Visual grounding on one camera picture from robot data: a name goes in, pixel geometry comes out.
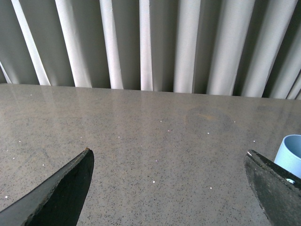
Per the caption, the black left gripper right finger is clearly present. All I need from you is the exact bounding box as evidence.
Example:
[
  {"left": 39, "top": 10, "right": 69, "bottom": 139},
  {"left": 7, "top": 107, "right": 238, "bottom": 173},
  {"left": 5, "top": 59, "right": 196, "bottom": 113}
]
[{"left": 244, "top": 150, "right": 301, "bottom": 226}]

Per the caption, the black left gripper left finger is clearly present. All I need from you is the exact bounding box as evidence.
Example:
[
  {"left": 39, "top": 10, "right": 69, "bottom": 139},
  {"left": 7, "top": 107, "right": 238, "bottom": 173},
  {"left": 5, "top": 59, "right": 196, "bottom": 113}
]
[{"left": 0, "top": 148, "right": 94, "bottom": 226}]

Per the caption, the grey pleated curtain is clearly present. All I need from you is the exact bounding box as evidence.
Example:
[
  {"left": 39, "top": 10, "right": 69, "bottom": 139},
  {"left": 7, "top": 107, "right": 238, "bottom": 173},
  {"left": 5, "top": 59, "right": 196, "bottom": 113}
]
[{"left": 0, "top": 0, "right": 301, "bottom": 99}]

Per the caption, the light blue plastic cup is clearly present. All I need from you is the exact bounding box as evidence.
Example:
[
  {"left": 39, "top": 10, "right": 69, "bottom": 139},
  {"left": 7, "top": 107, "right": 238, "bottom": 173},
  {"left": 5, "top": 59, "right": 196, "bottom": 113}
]
[{"left": 274, "top": 134, "right": 301, "bottom": 178}]

